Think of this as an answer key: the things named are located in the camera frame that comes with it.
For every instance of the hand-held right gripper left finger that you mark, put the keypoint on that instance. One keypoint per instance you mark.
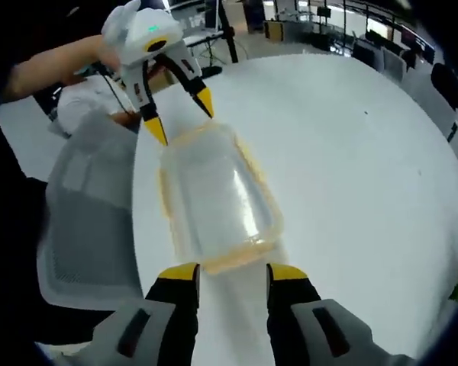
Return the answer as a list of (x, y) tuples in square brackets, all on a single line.
[(171, 305)]

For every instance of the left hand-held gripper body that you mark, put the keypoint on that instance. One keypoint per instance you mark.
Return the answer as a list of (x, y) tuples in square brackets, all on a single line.
[(137, 38)]

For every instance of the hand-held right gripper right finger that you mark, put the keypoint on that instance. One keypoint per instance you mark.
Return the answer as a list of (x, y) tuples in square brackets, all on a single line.
[(290, 305)]

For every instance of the clear plastic box yellow buckles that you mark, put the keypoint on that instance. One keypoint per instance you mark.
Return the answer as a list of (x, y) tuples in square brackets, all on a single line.
[(213, 198)]

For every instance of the brown cardboard box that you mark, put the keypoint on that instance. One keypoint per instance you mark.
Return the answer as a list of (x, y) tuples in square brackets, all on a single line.
[(164, 82)]

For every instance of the black tripod stand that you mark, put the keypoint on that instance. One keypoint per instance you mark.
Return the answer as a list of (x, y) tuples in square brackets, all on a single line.
[(229, 38)]

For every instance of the yellow black box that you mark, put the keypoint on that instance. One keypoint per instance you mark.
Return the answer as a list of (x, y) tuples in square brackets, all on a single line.
[(275, 30)]

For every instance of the grey mesh office chair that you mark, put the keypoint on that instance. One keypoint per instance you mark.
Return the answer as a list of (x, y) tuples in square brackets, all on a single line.
[(91, 228)]

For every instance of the dark monitor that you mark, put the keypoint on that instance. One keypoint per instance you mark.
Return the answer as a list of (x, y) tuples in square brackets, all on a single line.
[(418, 42)]

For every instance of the black office chair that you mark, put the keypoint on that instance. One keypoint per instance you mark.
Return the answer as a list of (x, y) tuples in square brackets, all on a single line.
[(447, 85)]

